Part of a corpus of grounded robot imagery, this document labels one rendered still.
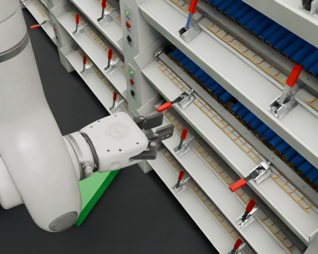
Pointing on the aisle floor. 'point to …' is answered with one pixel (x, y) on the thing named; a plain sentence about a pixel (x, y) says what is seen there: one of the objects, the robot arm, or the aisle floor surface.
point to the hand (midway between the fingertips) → (159, 127)
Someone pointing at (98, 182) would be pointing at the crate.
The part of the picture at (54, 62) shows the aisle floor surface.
